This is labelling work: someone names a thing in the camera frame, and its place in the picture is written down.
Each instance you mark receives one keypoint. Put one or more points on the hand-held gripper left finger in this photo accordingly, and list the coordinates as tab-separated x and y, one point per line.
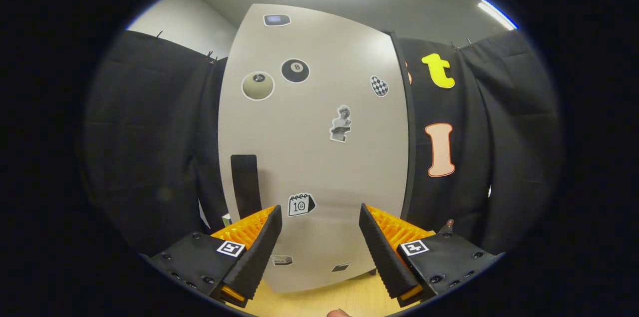
257	262

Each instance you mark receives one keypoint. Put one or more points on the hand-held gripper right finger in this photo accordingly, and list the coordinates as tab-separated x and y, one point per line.
382	257

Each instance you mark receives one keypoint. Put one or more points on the white cover book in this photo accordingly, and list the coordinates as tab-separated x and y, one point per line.
227	218

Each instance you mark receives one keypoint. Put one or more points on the white flat sheet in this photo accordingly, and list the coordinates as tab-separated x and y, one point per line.
203	216

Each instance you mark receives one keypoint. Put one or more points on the small red-capped bottle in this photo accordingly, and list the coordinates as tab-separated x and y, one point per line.
449	224

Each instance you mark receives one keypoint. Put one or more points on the black backdrop cloth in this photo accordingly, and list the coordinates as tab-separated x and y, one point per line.
499	132

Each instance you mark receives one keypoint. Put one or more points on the small ceiling light panel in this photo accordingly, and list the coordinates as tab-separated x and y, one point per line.
494	11

